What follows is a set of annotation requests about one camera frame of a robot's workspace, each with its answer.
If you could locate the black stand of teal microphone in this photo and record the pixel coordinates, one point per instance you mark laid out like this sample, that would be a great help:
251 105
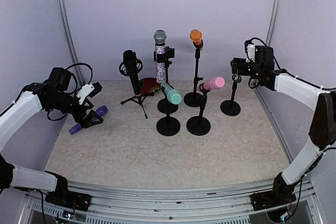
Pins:
168 126

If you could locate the teal microphone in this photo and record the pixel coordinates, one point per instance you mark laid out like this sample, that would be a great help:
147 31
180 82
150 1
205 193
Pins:
173 96

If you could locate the front aluminium rail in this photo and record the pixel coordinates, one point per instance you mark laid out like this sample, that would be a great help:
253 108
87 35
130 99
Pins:
224 204

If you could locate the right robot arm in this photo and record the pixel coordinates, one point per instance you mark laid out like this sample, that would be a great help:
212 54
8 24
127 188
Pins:
320 136

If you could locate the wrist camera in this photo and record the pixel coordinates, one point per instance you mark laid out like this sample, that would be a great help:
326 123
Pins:
249 50
88 90

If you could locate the pink microphone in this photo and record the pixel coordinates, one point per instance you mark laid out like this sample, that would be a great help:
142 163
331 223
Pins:
214 83

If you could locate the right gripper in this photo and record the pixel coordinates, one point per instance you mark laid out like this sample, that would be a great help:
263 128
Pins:
235 66

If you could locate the red floral plate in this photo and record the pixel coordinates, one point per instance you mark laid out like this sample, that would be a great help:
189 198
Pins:
149 86

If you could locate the rhinestone silver microphone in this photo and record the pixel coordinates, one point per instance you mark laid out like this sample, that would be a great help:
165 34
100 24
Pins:
159 55

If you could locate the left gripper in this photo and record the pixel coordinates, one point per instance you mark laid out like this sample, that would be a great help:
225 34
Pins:
85 121

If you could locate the right aluminium frame post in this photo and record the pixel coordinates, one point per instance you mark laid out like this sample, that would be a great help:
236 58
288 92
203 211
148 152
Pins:
270 27

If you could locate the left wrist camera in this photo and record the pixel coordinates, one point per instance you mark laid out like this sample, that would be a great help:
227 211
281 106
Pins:
88 90

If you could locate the black stand of purple microphone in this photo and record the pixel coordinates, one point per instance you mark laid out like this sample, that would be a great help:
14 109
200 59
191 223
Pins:
231 107

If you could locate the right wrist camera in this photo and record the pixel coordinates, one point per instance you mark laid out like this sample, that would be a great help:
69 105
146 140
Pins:
249 50

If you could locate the black stand of rhinestone microphone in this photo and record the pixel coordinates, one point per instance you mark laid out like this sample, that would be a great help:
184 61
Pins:
170 53

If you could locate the black stand of orange microphone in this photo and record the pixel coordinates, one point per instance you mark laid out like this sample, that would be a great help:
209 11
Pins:
193 98

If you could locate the purple microphone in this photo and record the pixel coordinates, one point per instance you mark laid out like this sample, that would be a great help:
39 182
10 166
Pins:
101 111

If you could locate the black stand of pink microphone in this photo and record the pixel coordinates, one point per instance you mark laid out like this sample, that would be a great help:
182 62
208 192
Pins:
199 125

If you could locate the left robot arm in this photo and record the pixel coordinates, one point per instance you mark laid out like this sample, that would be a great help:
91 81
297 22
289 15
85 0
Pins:
29 128

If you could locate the black tripod shock-mount stand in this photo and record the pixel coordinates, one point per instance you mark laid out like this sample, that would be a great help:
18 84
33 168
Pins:
131 68

